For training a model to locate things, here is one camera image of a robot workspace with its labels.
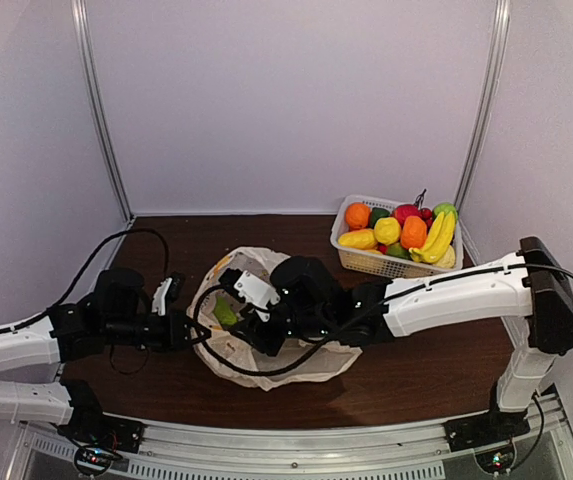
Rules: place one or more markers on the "green yellow mango in basket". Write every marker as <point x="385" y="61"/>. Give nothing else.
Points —
<point x="398" y="251"/>

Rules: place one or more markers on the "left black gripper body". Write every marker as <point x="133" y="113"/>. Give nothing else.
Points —
<point x="124" y="330"/>

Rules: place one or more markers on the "yellow lemon in basket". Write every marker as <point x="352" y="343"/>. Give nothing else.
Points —
<point x="448" y="260"/>

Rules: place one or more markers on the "green apple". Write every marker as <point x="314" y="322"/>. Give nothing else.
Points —
<point x="445" y="208"/>

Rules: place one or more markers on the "orange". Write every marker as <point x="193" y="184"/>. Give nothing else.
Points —
<point x="414" y="233"/>
<point x="357" y="216"/>

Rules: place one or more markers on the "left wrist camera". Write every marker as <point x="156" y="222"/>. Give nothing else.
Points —
<point x="167" y="293"/>

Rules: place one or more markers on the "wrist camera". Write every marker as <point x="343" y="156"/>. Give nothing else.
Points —
<point x="167" y="293"/>
<point x="247" y="288"/>

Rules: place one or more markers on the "aluminium front rail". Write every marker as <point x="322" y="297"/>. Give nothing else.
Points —
<point x="418" y="450"/>

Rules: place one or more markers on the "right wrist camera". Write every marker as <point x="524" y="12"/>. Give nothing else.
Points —
<point x="247" y="288"/>

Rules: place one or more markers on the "red apple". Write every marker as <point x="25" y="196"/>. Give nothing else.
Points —
<point x="404" y="211"/>

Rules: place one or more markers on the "green lime in basket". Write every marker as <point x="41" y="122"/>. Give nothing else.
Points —
<point x="376" y="214"/>

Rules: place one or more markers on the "small green fruit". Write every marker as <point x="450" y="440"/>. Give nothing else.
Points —
<point x="224" y="313"/>

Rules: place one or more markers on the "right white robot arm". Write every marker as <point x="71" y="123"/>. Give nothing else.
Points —
<point x="528" y="284"/>

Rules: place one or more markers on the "aluminium corner post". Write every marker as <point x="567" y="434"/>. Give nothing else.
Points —
<point x="495" y="60"/>
<point x="85" y="47"/>

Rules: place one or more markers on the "yellow banana bunch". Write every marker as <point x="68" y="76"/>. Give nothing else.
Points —
<point x="438" y="240"/>

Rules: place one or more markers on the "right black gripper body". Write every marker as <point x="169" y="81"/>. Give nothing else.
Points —
<point x="307" y="325"/>

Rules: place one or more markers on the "right aluminium corner post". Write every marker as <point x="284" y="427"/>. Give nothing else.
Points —
<point x="495" y="60"/>

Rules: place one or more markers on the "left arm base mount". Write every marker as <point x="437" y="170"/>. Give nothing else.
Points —
<point x="100" y="440"/>

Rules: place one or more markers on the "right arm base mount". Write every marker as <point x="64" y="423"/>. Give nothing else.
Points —
<point x="491" y="438"/>

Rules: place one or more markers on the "orange in basket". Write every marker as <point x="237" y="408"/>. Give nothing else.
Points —
<point x="357" y="216"/>

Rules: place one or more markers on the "beige plastic bag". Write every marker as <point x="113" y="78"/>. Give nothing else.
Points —
<point x="330" y="361"/>

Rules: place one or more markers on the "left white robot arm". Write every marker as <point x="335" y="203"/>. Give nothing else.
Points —
<point x="46" y="339"/>

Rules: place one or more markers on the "left aluminium corner post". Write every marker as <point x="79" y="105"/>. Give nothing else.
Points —
<point x="85" y="47"/>

